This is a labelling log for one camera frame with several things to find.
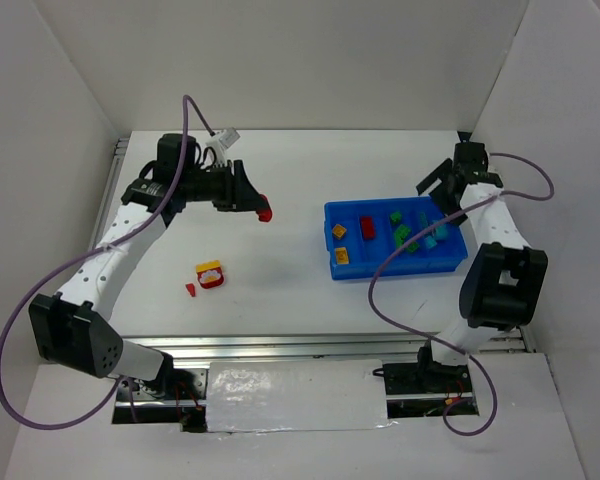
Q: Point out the teal rectangular lego brick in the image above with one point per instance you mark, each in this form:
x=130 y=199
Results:
x=423 y=220

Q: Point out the small red slope lego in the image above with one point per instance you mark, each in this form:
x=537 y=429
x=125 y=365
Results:
x=191 y=289

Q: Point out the red yellow flower lego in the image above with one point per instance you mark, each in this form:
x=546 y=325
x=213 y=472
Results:
x=210 y=274

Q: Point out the small teal square lego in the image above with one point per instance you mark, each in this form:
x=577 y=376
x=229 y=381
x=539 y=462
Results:
x=429 y=242

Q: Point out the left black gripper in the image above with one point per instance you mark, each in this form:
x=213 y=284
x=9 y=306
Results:
x=235 y=185

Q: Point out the red teal lego stack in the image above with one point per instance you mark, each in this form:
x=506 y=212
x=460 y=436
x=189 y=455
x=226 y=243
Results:
x=264 y=212

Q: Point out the white foam board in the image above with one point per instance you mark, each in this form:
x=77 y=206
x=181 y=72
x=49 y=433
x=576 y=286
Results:
x=312 y=395

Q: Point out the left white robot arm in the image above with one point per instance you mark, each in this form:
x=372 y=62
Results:
x=71 y=327

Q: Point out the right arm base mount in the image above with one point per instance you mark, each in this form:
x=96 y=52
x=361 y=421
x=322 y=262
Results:
x=412 y=393

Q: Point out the teal flower lego piece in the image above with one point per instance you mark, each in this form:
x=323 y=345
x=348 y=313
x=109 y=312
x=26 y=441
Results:
x=441 y=233

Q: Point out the green square lego brick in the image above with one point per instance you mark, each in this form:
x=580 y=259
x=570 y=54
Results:
x=401 y=234

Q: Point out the blue plastic sorting bin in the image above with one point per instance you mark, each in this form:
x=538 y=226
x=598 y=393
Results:
x=367 y=256

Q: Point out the yellow lego plate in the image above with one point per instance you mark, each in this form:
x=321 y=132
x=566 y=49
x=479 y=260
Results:
x=341 y=255

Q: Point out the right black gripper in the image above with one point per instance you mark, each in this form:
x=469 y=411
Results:
x=450 y=181

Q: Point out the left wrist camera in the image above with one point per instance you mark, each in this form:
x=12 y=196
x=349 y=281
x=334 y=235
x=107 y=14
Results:
x=218 y=145

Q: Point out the red yellow lego brick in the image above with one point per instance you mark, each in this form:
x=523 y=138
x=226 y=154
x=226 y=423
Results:
x=367 y=226

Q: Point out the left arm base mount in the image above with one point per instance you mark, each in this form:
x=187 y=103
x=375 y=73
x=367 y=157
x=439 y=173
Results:
x=183 y=405

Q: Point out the small green lego brick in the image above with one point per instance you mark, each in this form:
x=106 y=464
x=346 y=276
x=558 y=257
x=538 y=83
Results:
x=395 y=218

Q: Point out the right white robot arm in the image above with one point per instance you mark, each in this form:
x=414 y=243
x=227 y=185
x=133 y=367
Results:
x=503 y=284

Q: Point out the yellow face lego brick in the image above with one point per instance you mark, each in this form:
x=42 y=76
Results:
x=339 y=231

